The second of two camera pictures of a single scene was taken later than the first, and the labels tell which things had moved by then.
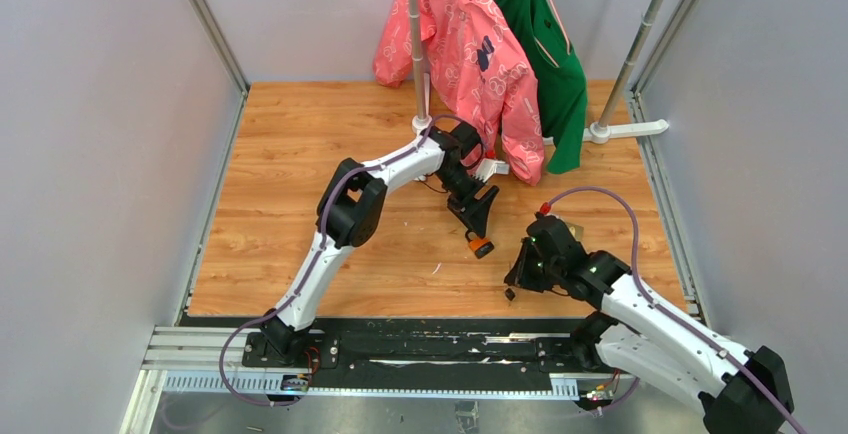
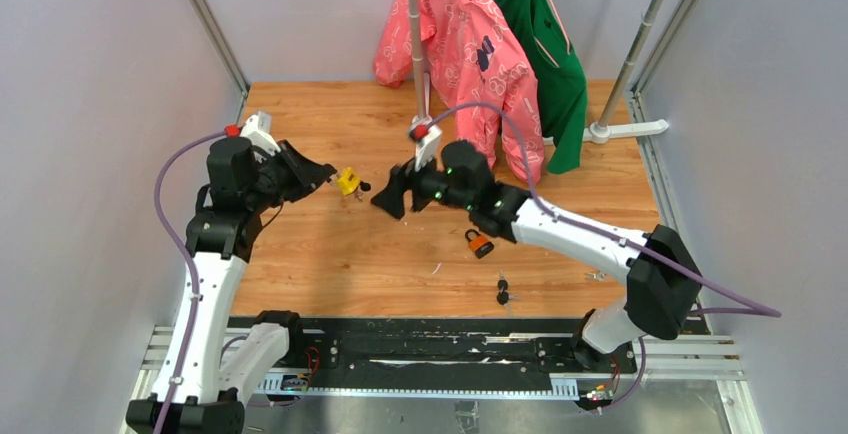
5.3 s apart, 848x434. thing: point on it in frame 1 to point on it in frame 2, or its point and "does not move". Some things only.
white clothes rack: [601, 132] does not move
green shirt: [561, 93] does not move
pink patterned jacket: [476, 70] does not move
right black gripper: [521, 272] to [401, 179]
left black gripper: [472, 211] to [311, 174]
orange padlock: [481, 247] does not move
